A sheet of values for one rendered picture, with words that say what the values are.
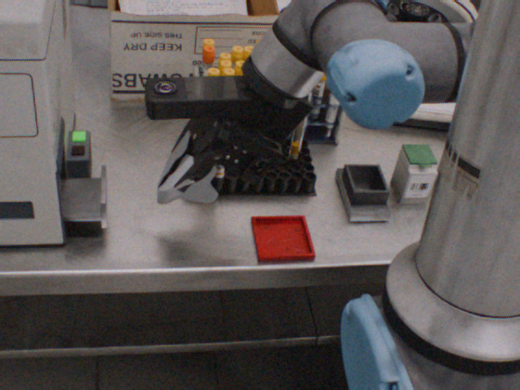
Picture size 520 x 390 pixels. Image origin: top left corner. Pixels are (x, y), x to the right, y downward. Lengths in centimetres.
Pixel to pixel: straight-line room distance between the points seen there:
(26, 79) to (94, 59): 47
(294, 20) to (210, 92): 12
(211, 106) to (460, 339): 40
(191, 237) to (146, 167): 14
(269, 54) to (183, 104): 10
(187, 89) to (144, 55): 28
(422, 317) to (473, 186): 9
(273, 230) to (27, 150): 32
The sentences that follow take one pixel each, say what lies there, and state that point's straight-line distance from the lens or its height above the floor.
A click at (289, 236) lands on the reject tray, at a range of 85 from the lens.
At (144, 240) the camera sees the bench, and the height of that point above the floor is 88.
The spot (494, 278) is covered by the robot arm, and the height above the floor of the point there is 121.
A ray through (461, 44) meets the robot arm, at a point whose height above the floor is 120.
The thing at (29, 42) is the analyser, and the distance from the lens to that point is 66.
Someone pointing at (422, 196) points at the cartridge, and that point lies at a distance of 94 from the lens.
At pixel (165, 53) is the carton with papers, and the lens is 100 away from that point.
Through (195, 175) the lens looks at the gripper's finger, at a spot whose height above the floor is 99.
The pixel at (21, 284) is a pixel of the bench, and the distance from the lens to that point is 82.
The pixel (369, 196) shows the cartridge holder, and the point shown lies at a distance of 89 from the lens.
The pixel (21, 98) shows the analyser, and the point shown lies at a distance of 69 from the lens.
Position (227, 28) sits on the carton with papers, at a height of 100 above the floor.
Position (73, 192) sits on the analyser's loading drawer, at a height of 91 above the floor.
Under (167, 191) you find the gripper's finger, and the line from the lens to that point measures 79.
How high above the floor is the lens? 148
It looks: 42 degrees down
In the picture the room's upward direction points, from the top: 9 degrees clockwise
